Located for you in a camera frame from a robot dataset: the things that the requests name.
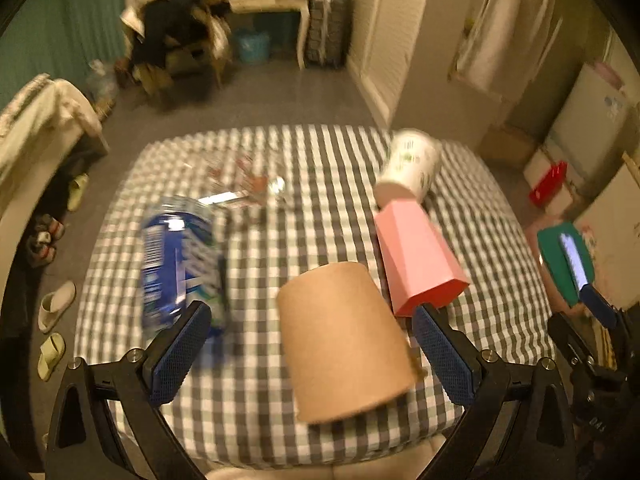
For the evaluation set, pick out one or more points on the brown paper cup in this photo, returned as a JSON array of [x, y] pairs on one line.
[[345, 351]]

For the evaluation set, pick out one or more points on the blue laundry basket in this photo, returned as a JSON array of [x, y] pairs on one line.
[[253, 47]]

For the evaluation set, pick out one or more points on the bed with patterned bedding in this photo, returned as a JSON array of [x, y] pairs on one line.
[[39, 127]]

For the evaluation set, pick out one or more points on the white patterned paper cup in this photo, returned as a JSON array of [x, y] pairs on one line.
[[410, 169]]

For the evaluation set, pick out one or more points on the pink faceted cup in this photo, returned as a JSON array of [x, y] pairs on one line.
[[420, 267]]

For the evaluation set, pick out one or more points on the light green slipper under bed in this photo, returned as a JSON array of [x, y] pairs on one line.
[[76, 191]]

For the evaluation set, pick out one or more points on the teal window curtain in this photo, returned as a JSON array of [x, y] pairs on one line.
[[60, 38]]

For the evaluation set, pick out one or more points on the white louvered wardrobe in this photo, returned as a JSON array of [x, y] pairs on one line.
[[384, 35]]

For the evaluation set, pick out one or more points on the blue plastic bottle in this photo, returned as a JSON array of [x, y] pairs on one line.
[[181, 263]]

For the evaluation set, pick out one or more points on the white refrigerator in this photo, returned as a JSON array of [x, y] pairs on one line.
[[594, 128]]

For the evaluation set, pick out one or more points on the wooden chair with clothes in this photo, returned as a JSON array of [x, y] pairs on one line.
[[162, 37]]

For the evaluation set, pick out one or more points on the beige slipper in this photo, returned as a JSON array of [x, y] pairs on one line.
[[54, 304]]

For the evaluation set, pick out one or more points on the brown stool green cushion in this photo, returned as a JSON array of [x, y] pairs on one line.
[[543, 238]]

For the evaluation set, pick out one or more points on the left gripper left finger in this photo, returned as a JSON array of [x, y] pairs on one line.
[[83, 441]]

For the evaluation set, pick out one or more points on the cardboard box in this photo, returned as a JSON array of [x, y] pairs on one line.
[[507, 146]]

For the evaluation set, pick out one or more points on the grey white checked tablecloth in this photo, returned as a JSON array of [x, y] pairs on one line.
[[236, 406]]

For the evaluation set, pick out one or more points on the pair of sneakers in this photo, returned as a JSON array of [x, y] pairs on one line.
[[40, 246]]

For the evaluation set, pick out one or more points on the large water jug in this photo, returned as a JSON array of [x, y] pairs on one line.
[[102, 83]]

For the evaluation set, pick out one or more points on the silver suitcase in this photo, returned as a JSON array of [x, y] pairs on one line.
[[328, 32]]

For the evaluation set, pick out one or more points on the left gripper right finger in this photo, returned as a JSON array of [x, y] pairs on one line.
[[516, 422]]

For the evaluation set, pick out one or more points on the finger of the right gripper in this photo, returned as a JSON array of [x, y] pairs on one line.
[[598, 306]]

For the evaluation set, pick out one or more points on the hanging white towel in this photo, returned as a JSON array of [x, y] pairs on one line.
[[505, 46]]

